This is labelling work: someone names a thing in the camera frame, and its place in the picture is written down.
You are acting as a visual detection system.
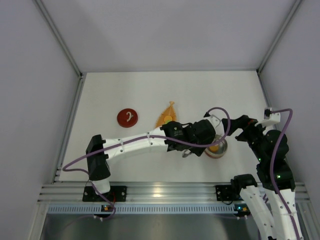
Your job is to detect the aluminium left frame post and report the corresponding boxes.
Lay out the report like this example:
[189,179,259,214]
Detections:
[32,0,83,79]

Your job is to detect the metal round lunch box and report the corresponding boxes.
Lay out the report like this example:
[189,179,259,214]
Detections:
[204,139,228,159]

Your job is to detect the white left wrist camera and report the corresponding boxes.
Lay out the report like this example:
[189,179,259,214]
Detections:
[203,112,222,129]

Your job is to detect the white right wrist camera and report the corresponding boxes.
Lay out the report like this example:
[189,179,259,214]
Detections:
[255,107,281,127]

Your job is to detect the boat-shaped woven basket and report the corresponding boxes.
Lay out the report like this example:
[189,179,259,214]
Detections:
[155,101,177,128]

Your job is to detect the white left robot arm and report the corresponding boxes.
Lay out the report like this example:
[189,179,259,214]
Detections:
[85,117,220,194]

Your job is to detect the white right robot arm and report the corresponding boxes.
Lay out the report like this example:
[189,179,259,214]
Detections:
[222,110,304,240]

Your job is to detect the aluminium right frame post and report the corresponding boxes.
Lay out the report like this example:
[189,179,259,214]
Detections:
[256,0,304,76]

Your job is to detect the red round lid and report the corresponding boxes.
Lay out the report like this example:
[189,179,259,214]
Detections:
[116,108,139,128]

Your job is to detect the aluminium frame post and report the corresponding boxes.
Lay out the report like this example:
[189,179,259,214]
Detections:
[32,0,83,79]
[256,0,304,76]

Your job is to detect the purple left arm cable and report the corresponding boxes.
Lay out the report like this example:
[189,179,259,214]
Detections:
[62,107,236,173]

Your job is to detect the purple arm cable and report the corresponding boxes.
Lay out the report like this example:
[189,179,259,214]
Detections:
[271,108,301,240]
[62,107,236,173]

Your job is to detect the aluminium front rail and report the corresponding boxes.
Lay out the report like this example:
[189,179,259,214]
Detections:
[37,181,311,216]

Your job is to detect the metal serving tongs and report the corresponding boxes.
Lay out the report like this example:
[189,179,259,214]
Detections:
[181,133,226,159]

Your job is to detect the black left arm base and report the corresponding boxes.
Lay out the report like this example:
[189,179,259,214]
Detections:
[82,185,127,203]

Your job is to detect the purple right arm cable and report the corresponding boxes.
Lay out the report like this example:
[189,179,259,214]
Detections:
[271,108,301,240]

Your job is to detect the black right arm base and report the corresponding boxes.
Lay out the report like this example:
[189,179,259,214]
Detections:
[215,184,237,202]

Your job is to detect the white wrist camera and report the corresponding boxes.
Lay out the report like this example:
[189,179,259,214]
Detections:
[203,112,222,129]
[255,107,281,127]

